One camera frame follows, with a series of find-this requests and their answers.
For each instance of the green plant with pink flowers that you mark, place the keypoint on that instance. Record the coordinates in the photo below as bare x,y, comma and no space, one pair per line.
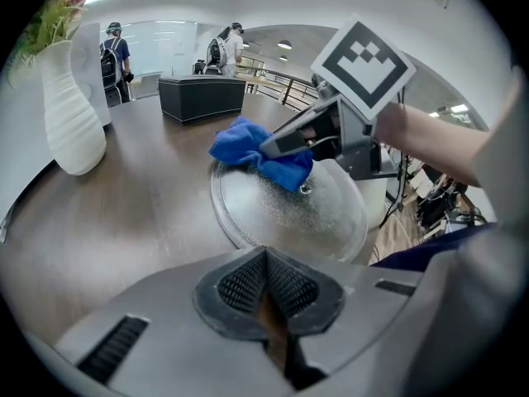
45,27

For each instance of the person's right forearm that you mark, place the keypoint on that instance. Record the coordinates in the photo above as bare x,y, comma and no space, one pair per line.
434,143

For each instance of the metal railing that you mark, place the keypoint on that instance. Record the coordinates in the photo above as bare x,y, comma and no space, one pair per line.
289,87

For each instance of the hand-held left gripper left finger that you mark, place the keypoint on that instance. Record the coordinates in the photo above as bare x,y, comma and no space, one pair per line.
165,325

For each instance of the white cylindrical container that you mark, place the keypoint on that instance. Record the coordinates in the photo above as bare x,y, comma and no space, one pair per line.
372,203

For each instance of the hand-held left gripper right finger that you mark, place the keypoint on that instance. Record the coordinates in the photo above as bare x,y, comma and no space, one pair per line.
363,304

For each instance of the person's dark blue trousers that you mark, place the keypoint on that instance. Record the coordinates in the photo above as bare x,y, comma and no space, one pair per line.
421,252

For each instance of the black leather box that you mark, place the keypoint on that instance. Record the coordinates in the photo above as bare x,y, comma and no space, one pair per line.
200,97

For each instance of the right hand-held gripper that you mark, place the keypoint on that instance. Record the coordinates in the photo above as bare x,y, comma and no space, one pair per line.
363,64

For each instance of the blue cloth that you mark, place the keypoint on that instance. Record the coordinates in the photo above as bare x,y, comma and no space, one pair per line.
244,143

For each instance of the white ribbed vase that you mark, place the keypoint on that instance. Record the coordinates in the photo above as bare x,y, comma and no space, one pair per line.
70,130

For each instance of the person's grey shirt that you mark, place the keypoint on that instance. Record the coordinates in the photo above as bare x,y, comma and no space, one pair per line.
504,159

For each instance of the white appliance with knobs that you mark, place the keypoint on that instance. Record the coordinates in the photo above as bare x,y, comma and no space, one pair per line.
93,77

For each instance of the glass microwave turntable plate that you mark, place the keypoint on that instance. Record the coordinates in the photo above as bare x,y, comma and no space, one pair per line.
285,217

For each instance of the black and grey backpack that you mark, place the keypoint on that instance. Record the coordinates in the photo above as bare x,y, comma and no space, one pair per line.
215,54

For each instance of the glass partition wall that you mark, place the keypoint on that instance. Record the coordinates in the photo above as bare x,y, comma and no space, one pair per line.
161,46

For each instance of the cluttered office desks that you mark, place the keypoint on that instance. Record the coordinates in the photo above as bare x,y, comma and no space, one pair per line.
442,205

